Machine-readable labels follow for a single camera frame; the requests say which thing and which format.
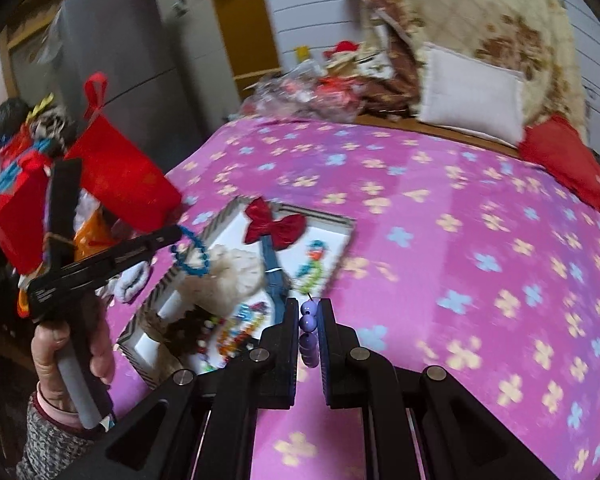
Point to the white sock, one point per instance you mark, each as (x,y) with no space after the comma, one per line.
(131,282)

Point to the floral beige quilt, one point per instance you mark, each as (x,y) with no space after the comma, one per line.
(533,37)

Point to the red frilled cushion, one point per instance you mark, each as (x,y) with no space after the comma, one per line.
(557,147)

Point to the cream lace scrunchie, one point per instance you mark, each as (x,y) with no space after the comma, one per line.
(234,276)

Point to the grey refrigerator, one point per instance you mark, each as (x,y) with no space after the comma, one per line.
(145,98)

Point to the left hand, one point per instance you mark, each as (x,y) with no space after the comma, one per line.
(51,337)

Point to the pink floral bed sheet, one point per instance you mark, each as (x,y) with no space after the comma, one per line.
(460,257)

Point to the red bow hair clip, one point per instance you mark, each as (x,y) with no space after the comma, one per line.
(284,231)

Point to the striped jewelry box tray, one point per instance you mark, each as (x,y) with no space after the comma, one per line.
(167,333)

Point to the blue striped ribbon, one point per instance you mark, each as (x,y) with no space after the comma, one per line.
(277,284)

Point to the left forearm grey sleeve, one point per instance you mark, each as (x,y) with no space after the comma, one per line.
(55,439)

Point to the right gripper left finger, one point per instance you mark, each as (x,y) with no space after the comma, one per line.
(279,379)

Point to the clear plastic bag pile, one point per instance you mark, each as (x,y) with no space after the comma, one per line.
(306,92)

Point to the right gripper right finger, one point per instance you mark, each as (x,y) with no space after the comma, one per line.
(341,384)

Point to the white pillow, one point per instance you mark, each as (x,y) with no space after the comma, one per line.
(471,96)

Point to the red tote bag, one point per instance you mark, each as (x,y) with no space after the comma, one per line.
(117,173)
(22,213)

